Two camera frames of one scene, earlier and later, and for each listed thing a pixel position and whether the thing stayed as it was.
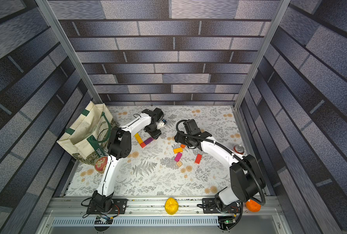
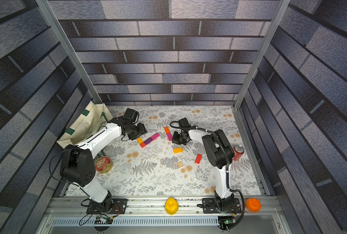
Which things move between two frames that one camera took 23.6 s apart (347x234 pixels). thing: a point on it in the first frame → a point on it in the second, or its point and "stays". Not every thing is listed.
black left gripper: (156, 135) → (143, 131)
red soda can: (239, 148) stays
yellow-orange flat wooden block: (178, 150) stays
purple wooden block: (147, 141) stays
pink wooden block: (178, 157) → (169, 136)
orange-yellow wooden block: (138, 138) stays
